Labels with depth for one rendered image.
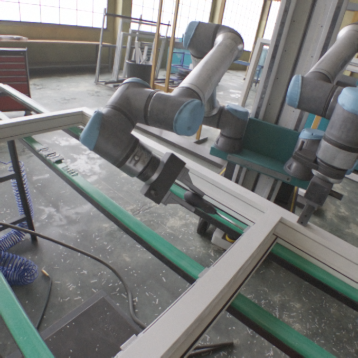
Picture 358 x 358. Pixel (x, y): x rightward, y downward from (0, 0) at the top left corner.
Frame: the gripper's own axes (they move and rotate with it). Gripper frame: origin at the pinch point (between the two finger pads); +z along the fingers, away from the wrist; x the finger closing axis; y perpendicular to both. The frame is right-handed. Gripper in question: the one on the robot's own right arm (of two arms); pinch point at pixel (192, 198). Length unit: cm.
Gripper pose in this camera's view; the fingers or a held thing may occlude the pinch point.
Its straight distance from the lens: 68.3
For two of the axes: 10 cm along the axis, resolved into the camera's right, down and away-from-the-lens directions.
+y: 3.7, 1.4, -9.2
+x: 5.5, -8.3, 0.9
